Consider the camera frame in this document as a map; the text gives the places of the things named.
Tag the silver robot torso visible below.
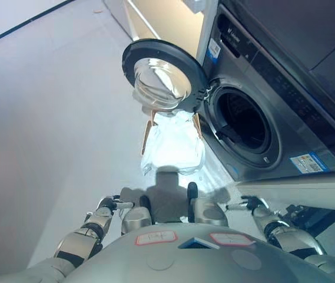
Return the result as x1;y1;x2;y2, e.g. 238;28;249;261
0;221;335;283

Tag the silver right robot leg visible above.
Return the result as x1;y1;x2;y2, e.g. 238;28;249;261
190;198;230;228

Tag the white cloth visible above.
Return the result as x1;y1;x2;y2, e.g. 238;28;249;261
140;109;207;178

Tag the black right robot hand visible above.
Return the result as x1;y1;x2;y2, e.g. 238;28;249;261
225;195;270;215

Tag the light brown laundry basket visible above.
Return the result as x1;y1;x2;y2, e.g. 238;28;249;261
140;110;204;156

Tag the black metal frame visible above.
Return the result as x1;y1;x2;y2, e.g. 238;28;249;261
278;202;335;237

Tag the silver left robot leg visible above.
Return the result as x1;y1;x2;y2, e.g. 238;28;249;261
121;206;154;236

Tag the blue white barcode label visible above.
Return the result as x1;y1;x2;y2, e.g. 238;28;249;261
206;38;221;61

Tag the white washer enclosure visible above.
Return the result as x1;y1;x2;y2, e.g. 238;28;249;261
234;176;335;213

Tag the black robot foot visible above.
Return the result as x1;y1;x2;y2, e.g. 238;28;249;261
139;195;152;219
186;182;199;208

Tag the silver robot leg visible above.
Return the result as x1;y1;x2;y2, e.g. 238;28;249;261
190;198;230;228
121;206;154;236

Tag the beige cabinet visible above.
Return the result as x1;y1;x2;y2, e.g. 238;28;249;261
102;0;208;60

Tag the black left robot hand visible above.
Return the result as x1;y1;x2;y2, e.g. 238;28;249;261
97;194;135;212

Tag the blue white energy label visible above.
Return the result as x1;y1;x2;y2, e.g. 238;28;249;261
289;151;330;175

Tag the dark grey washing machine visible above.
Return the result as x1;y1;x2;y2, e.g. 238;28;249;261
197;2;335;182

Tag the black left robot foot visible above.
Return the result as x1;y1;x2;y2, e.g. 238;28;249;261
139;195;152;219

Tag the black right robot foot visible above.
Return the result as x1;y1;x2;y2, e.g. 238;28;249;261
186;182;199;208

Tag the round washing machine door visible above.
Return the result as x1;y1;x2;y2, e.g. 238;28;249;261
121;38;213;114

